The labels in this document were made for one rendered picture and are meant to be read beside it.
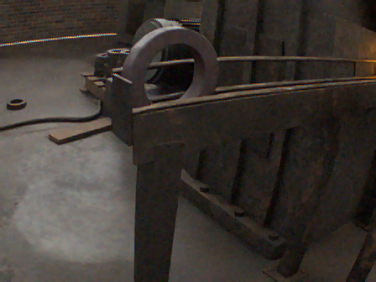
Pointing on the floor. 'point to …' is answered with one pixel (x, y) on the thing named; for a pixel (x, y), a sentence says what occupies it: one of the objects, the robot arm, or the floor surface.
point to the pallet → (112, 58)
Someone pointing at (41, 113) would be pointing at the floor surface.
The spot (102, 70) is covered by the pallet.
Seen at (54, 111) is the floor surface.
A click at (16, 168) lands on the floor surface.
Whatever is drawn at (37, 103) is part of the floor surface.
